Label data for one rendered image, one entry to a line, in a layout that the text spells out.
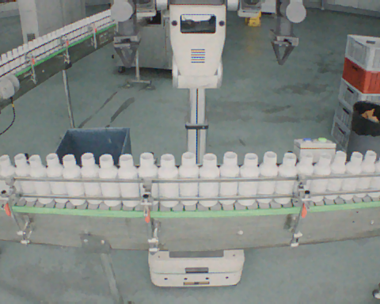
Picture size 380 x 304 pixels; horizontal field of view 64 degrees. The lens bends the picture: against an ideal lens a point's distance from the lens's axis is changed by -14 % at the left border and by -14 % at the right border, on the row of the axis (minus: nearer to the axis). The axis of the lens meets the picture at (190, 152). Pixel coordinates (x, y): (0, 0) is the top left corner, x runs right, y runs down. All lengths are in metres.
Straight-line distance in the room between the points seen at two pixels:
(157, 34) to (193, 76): 3.26
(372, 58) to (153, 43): 2.93
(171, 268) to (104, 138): 0.77
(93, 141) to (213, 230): 0.81
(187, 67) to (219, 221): 0.68
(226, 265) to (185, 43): 1.14
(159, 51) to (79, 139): 3.23
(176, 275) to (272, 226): 0.92
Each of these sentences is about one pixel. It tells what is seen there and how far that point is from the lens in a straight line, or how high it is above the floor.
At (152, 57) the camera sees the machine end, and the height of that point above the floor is 0.28.
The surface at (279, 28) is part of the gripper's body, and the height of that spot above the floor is 1.51.
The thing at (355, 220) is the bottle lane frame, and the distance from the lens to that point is 1.25.
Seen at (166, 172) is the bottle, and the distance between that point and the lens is 0.98.
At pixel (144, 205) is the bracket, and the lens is 0.95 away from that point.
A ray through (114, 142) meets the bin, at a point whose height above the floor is 0.87.
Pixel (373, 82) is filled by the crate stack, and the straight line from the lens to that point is 3.20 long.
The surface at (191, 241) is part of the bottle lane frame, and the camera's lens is 1.13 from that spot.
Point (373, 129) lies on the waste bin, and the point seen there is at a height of 0.57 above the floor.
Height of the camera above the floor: 1.71
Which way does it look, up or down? 33 degrees down
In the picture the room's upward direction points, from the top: straight up
